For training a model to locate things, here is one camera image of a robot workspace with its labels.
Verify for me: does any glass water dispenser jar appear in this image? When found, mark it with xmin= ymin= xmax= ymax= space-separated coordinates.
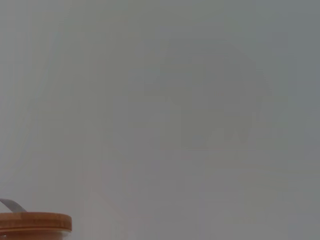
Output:
xmin=0 ymin=230 xmax=72 ymax=240

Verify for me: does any wooden lid with metal handle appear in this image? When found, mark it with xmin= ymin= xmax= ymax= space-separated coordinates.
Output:
xmin=0 ymin=198 xmax=73 ymax=233

